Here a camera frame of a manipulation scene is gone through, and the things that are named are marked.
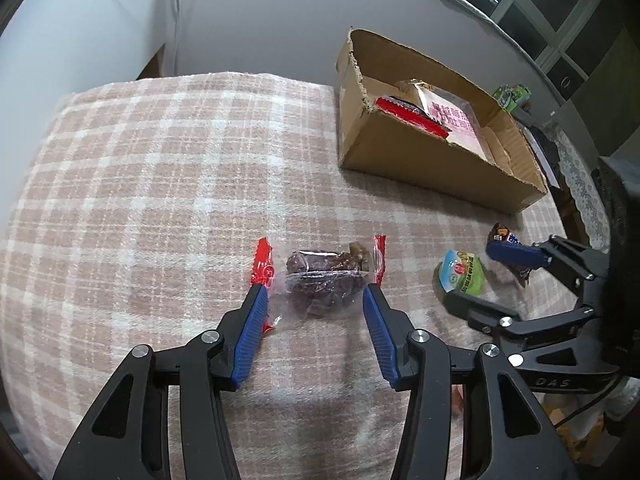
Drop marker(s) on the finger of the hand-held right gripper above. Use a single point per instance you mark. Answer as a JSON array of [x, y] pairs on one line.
[[515, 255], [475, 307]]

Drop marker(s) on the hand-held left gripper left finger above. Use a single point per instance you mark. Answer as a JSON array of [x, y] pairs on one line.
[[252, 330]]

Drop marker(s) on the large pink printed snack packet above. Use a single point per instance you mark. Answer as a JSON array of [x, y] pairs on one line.
[[460, 127]]

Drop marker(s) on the green printed carton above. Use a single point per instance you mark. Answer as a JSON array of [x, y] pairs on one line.
[[510, 96]]

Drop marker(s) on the flat red snack packet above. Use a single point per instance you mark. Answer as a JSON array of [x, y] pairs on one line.
[[410, 112]]

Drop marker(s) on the green jelly cup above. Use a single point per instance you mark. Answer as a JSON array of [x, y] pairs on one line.
[[462, 272]]

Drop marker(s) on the white lace cloth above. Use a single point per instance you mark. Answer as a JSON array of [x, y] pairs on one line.
[[580, 180]]

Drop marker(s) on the small brown chocolate bar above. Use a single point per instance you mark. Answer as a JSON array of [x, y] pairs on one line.
[[502, 236]]

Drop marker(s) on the pink plaid tablecloth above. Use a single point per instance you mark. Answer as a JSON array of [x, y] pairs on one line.
[[150, 185]]

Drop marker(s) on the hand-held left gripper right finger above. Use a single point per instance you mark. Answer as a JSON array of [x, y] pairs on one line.
[[382, 335]]

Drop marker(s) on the clear packet with red ends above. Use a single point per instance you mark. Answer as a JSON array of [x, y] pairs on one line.
[[320, 280]]

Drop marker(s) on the brown cardboard box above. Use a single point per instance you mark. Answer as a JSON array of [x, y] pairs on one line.
[[400, 150]]

